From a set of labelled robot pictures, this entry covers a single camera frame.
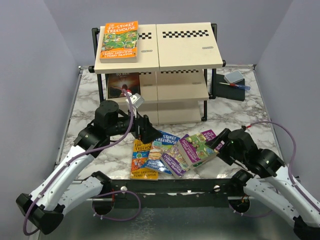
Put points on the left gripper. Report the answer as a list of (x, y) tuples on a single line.
[(144, 128)]

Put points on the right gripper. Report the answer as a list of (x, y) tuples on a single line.
[(222, 154)]

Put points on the purple 117-Storey Treehouse book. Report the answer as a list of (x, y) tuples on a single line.
[(194, 150)]

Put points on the dark Three Days To See book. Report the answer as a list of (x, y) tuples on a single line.
[(119, 81)]

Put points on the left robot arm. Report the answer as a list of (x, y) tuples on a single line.
[(46, 206)]

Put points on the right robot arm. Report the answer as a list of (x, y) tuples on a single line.
[(268, 180)]

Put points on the blue 91-Storey Treehouse book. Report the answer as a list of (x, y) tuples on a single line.
[(158, 147)]

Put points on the yellow 130-Storey Treehouse book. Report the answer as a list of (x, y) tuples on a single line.
[(138, 171)]

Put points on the lilac Treehouse book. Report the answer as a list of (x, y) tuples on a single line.
[(175, 161)]

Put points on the black box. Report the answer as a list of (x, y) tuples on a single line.
[(221, 90)]

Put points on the red blue screwdriver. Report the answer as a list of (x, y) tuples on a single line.
[(237, 86)]

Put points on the grey small case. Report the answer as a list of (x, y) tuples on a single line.
[(233, 77)]

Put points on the beige three-tier shelf rack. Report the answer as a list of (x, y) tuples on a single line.
[(172, 61)]

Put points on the orange 39-Storey Treehouse book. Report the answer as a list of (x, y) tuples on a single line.
[(119, 43)]

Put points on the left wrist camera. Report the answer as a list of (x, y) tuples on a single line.
[(136, 100)]

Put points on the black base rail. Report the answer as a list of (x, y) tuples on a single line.
[(181, 193)]

